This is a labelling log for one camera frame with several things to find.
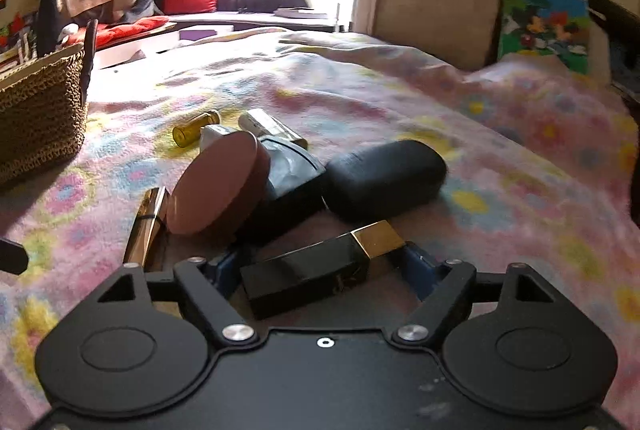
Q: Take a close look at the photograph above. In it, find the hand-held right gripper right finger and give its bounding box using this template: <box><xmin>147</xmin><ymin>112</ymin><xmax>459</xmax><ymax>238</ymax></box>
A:
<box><xmin>391</xmin><ymin>241</ymin><xmax>549</xmax><ymax>348</ymax></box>

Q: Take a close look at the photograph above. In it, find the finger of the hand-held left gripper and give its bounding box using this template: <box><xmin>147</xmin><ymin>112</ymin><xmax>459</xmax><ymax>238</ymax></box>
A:
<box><xmin>0</xmin><ymin>237</ymin><xmax>29</xmax><ymax>275</ymax></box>

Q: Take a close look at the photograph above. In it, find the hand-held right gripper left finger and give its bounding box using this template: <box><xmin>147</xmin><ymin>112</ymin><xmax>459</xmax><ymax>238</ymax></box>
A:
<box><xmin>95</xmin><ymin>249</ymin><xmax>257</xmax><ymax>350</ymax></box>

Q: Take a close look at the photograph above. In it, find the black and gold lipstick box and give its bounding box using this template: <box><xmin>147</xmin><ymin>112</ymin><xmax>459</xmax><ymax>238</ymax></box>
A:
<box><xmin>239</xmin><ymin>220</ymin><xmax>406</xmax><ymax>321</ymax></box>

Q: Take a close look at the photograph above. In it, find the woven straw basket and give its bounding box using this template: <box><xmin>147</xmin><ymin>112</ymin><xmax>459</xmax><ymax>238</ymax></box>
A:
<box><xmin>0</xmin><ymin>42</ymin><xmax>89</xmax><ymax>187</ymax></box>

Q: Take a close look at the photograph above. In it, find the cream and gold tube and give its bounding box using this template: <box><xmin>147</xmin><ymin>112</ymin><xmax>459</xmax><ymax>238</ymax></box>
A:
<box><xmin>238</xmin><ymin>108</ymin><xmax>309</xmax><ymax>150</ymax></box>

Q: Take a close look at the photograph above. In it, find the gold lipstick tube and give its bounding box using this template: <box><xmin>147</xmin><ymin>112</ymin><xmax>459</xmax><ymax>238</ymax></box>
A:
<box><xmin>123</xmin><ymin>187</ymin><xmax>171</xmax><ymax>271</ymax></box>

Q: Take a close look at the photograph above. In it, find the round brown compact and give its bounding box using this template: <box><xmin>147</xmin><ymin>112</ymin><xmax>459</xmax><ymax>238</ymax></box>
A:
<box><xmin>164</xmin><ymin>131</ymin><xmax>272</xmax><ymax>237</ymax></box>

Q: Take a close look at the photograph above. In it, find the black glasses case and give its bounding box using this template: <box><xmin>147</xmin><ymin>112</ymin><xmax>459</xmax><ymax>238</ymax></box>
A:
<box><xmin>324</xmin><ymin>142</ymin><xmax>448</xmax><ymax>222</ymax></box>

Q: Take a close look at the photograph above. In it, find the black glossy pouch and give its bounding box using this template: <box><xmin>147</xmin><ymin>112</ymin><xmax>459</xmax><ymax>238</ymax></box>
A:
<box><xmin>234</xmin><ymin>134</ymin><xmax>327</xmax><ymax>247</ymax></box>

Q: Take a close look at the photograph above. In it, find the small white jar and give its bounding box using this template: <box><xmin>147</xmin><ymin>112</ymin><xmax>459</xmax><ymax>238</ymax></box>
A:
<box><xmin>199</xmin><ymin>125</ymin><xmax>237</xmax><ymax>151</ymax></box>

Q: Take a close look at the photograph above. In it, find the small amber glass bottle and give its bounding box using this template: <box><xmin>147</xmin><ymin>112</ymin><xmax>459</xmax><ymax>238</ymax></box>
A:
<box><xmin>172</xmin><ymin>109</ymin><xmax>222</xmax><ymax>147</ymax></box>

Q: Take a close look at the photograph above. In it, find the floral pink blanket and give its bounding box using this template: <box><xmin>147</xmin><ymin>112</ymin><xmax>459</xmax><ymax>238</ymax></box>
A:
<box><xmin>0</xmin><ymin>28</ymin><xmax>640</xmax><ymax>421</ymax></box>

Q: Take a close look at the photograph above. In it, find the white flat box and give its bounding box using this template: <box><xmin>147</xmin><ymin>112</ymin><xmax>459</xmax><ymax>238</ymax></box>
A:
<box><xmin>94</xmin><ymin>32</ymin><xmax>181</xmax><ymax>71</ymax></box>

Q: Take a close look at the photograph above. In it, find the purple box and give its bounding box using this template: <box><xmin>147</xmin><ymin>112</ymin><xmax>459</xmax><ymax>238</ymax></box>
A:
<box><xmin>178</xmin><ymin>25</ymin><xmax>235</xmax><ymax>43</ymax></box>

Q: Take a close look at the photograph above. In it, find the red flat cushion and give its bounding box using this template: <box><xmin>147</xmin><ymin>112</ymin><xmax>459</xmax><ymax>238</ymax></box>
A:
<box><xmin>64</xmin><ymin>15</ymin><xmax>171</xmax><ymax>50</ymax></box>

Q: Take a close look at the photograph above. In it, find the book on window seat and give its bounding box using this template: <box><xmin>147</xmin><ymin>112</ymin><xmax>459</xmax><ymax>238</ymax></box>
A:
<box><xmin>273</xmin><ymin>8</ymin><xmax>329</xmax><ymax>20</ymax></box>

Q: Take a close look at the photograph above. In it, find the cartoon picture book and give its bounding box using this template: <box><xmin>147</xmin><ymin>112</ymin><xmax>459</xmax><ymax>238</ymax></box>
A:
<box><xmin>497</xmin><ymin>0</ymin><xmax>592</xmax><ymax>76</ymax></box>

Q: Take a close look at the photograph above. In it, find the black handle in basket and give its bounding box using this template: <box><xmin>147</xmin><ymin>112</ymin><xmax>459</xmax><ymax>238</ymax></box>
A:
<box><xmin>82</xmin><ymin>18</ymin><xmax>100</xmax><ymax>104</ymax></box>

